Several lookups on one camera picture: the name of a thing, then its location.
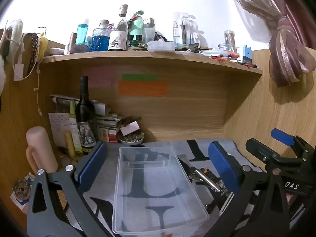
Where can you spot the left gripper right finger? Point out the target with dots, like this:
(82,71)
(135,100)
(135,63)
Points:
(227,167)

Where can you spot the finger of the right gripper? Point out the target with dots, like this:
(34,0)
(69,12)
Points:
(283,137)
(260,150)

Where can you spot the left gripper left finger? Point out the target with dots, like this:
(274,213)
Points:
(87,169)

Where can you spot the silver metal cylinder tool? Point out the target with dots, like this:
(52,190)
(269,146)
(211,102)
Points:
(207,178)

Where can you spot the clear plastic storage box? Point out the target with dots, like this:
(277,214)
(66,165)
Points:
(153,195)

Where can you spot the grey mat with black letters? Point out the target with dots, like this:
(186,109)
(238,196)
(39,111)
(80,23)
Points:
(190,153)

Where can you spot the yellow lip balm tube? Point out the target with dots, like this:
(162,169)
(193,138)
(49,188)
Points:
(69,144)

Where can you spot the green slim tube bottle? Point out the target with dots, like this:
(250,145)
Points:
(74,129)

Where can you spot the pink insulated mug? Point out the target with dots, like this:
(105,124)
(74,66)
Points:
(39,152)

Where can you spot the handwritten white note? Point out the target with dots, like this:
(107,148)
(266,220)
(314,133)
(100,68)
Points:
(60,124)

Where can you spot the white bowl of stones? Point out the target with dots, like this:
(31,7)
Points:
(131,139)

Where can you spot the dark wine bottle elephant label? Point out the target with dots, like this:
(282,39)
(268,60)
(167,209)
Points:
(85,114)

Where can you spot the white paper card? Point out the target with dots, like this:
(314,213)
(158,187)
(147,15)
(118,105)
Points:
(129,128)

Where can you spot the cartoon sticker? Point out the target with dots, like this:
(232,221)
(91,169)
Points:
(22,191)

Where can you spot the orange sticky note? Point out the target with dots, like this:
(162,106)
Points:
(143,88)

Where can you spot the pink sticky note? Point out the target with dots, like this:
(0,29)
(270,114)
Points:
(99,76)

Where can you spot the wooden shelf board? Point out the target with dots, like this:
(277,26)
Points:
(144,57)

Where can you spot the green sticky note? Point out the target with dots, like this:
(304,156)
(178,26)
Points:
(139,77)

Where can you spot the glass jar on shelf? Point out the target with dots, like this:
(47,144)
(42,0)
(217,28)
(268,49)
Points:
(229,38)

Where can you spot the pink striped curtain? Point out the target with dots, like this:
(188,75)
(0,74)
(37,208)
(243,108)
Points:
(292,26)

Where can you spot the blue liquid glass bottle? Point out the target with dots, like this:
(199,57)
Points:
(100,37)

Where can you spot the white label sake bottle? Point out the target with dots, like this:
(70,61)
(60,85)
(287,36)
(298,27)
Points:
(119,32)

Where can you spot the clear lidded box on shelf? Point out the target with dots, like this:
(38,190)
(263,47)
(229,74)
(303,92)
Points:
(158,46)

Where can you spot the mint green spray bottle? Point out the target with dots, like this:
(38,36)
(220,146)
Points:
(136,24)

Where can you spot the teal tall bottle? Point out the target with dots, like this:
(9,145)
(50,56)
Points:
(82,32)

